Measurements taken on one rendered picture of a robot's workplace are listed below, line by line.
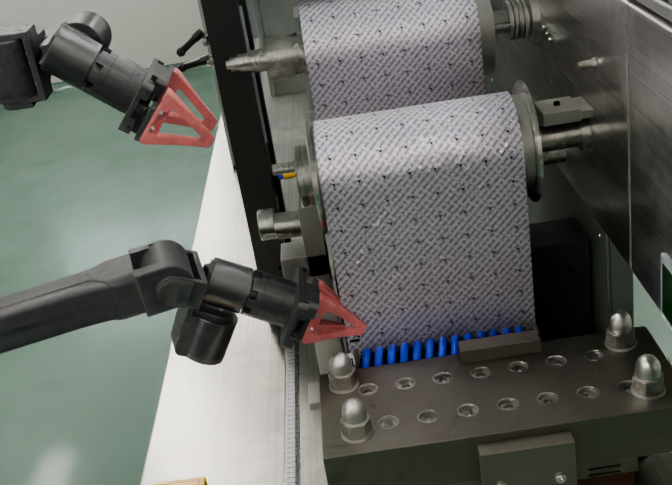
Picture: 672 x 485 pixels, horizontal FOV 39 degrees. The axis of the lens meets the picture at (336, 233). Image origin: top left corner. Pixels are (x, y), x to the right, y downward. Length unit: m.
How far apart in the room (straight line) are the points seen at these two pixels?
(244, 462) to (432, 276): 0.35
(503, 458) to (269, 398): 0.45
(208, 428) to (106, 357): 2.08
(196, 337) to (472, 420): 0.34
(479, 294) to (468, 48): 0.34
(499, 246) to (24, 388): 2.45
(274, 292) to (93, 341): 2.43
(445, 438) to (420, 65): 0.52
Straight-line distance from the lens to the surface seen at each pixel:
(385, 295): 1.15
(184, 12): 6.75
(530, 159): 1.11
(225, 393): 1.40
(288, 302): 1.12
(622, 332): 1.14
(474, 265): 1.15
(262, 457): 1.26
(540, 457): 1.04
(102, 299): 1.10
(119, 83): 1.08
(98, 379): 3.29
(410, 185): 1.09
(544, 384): 1.10
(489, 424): 1.05
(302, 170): 1.11
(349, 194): 1.09
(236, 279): 1.12
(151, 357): 3.32
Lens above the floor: 1.67
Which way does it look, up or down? 25 degrees down
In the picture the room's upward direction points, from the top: 9 degrees counter-clockwise
